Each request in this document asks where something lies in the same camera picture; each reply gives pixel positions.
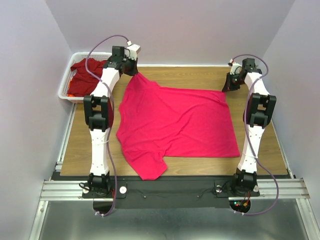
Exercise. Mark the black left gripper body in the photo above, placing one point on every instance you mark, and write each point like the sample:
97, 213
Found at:
129, 65

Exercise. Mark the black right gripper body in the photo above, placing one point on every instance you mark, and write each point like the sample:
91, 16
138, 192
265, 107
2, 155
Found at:
233, 81

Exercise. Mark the pink t-shirt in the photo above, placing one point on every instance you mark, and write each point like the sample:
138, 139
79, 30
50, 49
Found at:
158, 121

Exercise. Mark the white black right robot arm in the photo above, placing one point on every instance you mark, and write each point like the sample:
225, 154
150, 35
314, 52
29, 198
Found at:
258, 111

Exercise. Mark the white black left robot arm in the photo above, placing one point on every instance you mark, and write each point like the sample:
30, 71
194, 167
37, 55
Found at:
99, 115

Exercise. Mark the dark red t-shirt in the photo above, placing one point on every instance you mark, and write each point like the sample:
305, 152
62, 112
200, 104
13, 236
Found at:
84, 83

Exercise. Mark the orange garment in basket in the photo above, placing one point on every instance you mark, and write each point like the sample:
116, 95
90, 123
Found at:
68, 92

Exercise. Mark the white plastic basket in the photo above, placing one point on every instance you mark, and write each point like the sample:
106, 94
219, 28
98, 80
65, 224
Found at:
68, 74

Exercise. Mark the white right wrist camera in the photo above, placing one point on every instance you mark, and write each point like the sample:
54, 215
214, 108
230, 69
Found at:
235, 68

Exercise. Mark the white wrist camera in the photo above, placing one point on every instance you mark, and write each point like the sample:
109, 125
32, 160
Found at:
132, 51
235, 68

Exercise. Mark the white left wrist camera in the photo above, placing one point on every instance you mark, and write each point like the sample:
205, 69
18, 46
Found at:
132, 51

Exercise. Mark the aluminium mounting rail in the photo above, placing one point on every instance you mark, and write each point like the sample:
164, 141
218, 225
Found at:
71, 191

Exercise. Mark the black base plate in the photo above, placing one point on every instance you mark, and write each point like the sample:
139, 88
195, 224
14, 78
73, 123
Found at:
210, 200

